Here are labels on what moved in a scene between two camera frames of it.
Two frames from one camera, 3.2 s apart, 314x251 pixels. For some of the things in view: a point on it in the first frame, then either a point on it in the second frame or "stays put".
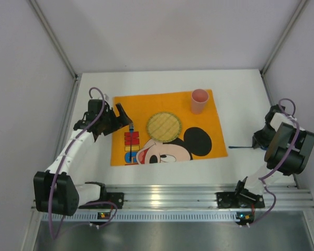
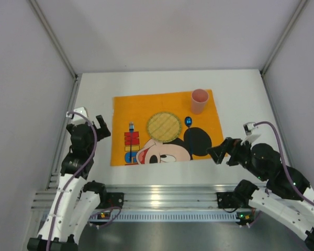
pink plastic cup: x=199 y=99 stays put
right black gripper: x=258 y=141 -> x=231 y=150
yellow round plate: x=164 y=127 stays put
